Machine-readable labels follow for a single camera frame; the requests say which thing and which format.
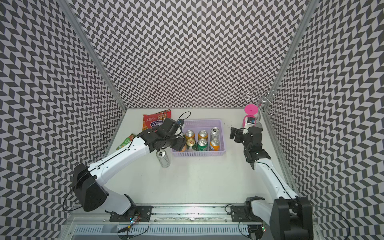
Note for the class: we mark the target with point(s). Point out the red candy bag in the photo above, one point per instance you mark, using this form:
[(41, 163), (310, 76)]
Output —
[(154, 120)]

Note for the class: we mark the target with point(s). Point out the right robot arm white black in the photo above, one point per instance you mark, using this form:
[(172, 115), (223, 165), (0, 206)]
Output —
[(289, 216)]

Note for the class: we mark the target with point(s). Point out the aluminium front rail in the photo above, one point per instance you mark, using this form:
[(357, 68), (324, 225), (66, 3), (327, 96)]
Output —
[(167, 212)]

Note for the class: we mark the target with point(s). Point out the lavender plastic basket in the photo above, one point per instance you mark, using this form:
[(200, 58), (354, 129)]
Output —
[(209, 138)]

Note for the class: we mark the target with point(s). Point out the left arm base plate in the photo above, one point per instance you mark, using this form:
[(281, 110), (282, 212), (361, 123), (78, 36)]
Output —
[(142, 212)]

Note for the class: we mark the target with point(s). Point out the gold top green can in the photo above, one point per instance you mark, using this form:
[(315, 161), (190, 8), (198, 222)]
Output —
[(191, 145)]

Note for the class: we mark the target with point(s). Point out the green snack bag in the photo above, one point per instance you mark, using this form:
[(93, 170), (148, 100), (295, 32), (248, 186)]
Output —
[(126, 142)]

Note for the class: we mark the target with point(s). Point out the green can front middle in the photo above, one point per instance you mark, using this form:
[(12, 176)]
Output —
[(202, 145)]

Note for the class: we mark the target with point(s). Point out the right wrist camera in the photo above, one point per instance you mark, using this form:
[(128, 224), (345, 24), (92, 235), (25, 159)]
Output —
[(250, 122)]

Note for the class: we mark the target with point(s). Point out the white Monster can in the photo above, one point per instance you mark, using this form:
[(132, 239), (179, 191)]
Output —
[(163, 158), (215, 133)]

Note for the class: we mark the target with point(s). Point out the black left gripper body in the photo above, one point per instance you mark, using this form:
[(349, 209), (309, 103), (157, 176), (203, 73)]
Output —
[(171, 140)]

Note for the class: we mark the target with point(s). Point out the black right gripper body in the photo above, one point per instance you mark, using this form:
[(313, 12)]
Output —
[(242, 138)]

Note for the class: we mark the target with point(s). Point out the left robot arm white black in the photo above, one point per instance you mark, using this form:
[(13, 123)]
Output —
[(89, 182)]

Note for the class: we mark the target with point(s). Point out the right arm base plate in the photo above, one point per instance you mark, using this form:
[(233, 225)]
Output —
[(241, 214)]

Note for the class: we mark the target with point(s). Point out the orange Fanta can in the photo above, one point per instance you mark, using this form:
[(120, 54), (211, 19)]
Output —
[(214, 144)]

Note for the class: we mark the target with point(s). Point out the chrome glass holder stand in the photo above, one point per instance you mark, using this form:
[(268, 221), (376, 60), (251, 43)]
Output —
[(266, 102)]

